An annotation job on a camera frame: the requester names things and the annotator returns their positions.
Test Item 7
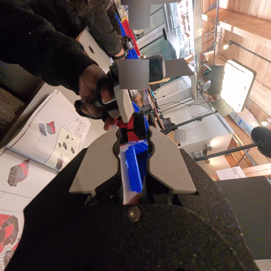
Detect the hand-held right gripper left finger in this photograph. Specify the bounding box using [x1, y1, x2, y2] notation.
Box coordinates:
[69, 127, 122, 195]

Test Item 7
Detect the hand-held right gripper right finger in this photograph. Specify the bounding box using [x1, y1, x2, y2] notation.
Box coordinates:
[147, 126, 198, 195]

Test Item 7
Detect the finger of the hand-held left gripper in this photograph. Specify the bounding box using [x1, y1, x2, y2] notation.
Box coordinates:
[114, 88, 135, 124]

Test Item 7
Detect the red black lego module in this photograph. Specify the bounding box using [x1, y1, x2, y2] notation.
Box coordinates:
[115, 111, 149, 147]

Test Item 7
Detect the person's left forearm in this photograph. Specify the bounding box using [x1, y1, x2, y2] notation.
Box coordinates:
[0, 0, 99, 95]

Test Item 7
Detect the lego instruction booklet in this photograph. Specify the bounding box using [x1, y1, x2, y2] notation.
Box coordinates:
[0, 89, 91, 269]

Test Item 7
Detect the person's left hand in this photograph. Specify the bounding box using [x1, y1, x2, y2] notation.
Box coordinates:
[79, 64, 119, 132]

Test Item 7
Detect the person's right hand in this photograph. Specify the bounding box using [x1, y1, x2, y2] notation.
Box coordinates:
[123, 193, 143, 205]

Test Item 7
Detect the white table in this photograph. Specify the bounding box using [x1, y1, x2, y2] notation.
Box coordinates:
[78, 28, 114, 68]

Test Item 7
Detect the black wrist device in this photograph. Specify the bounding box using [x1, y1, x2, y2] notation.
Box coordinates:
[121, 36, 135, 52]

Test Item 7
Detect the blue plastic bin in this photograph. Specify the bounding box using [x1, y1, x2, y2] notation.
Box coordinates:
[125, 142, 150, 193]

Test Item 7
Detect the stack of blue bins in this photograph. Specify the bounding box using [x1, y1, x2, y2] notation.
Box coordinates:
[115, 13, 140, 58]

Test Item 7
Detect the black light stand pole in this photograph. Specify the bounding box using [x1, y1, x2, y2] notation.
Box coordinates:
[165, 110, 218, 133]

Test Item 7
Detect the black boom pole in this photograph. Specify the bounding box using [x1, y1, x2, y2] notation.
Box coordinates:
[194, 143, 259, 162]

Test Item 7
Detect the white paper sign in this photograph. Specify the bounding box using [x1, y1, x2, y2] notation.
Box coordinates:
[216, 166, 247, 181]

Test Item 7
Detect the black partition panel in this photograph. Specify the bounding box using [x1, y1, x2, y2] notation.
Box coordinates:
[215, 176, 271, 261]

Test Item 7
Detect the black fuzzy microphone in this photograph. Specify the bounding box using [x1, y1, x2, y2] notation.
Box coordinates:
[251, 126, 271, 159]

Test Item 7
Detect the studio light panel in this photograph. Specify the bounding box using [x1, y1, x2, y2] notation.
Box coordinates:
[206, 59, 257, 117]

